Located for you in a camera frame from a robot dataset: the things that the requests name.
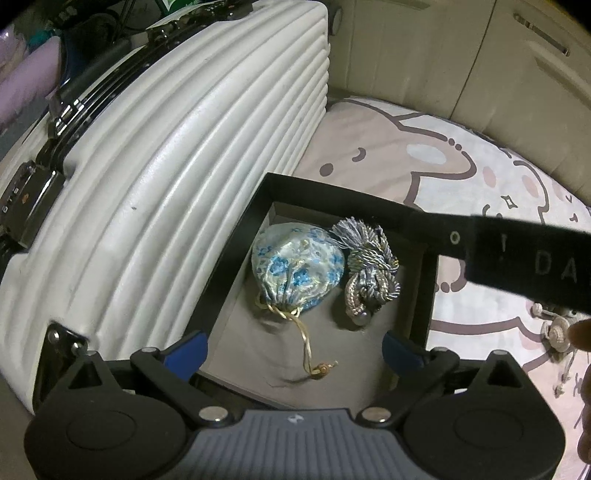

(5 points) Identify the purple cloth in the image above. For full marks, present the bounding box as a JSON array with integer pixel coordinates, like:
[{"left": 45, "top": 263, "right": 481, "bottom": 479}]
[{"left": 0, "top": 18, "right": 63, "bottom": 134}]

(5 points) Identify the grey blue tassel cord bundle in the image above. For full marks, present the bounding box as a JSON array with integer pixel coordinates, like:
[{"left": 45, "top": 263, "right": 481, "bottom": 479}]
[{"left": 330, "top": 217, "right": 402, "bottom": 329}]

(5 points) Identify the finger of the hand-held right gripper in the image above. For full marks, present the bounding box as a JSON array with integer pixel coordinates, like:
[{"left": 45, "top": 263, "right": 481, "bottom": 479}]
[{"left": 405, "top": 209, "right": 475, "bottom": 278}]

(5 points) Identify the white ribbed suitcase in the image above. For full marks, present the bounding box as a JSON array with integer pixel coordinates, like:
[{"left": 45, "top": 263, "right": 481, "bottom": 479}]
[{"left": 0, "top": 0, "right": 345, "bottom": 416}]

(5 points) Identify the black box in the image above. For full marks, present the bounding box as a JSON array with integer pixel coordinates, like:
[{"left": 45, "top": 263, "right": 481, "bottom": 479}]
[{"left": 185, "top": 172, "right": 439, "bottom": 411}]

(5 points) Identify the beige cabinet door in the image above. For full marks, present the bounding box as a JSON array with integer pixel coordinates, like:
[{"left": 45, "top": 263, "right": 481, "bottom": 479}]
[
  {"left": 455, "top": 0, "right": 591, "bottom": 206},
  {"left": 330, "top": 0, "right": 502, "bottom": 109}
]

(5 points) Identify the pink cartoon printed mat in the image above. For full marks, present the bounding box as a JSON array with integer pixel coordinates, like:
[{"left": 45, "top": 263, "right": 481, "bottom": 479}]
[{"left": 291, "top": 95, "right": 591, "bottom": 480}]

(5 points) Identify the cabinet door handle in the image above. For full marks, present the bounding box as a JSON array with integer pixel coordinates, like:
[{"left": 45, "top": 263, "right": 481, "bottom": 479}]
[{"left": 512, "top": 13, "right": 571, "bottom": 57}]

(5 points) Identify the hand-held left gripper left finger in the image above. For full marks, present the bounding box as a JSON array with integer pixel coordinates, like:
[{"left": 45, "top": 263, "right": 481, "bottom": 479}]
[{"left": 55, "top": 330, "right": 234, "bottom": 428}]

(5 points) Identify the white knotted cord ornament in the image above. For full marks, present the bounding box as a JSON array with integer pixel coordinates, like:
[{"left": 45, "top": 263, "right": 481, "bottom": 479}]
[{"left": 531, "top": 302, "right": 578, "bottom": 398}]

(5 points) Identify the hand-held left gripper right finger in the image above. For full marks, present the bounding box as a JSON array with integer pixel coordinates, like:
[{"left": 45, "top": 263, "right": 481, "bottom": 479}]
[{"left": 358, "top": 331, "right": 533, "bottom": 427}]

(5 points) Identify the person's right hand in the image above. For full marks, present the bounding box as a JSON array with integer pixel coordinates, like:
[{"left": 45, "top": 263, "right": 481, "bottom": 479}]
[{"left": 567, "top": 320, "right": 591, "bottom": 462}]

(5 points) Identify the blue floral drawstring pouch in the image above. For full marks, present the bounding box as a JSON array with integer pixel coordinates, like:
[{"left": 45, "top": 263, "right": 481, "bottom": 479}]
[{"left": 250, "top": 222, "right": 346, "bottom": 384}]

